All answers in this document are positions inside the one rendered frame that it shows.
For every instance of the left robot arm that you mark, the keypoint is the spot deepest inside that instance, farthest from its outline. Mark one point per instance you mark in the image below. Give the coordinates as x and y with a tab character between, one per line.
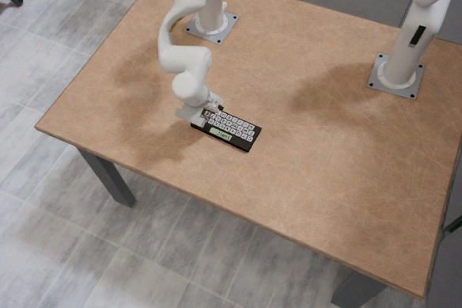
419	28

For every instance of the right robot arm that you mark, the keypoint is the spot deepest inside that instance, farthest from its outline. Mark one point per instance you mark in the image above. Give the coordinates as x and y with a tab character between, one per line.
190	63

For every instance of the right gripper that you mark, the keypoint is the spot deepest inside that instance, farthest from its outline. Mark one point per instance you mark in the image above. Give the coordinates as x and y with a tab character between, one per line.
215	106

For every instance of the black keyboard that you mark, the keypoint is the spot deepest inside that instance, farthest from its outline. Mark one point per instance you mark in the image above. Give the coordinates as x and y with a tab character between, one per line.
229	129

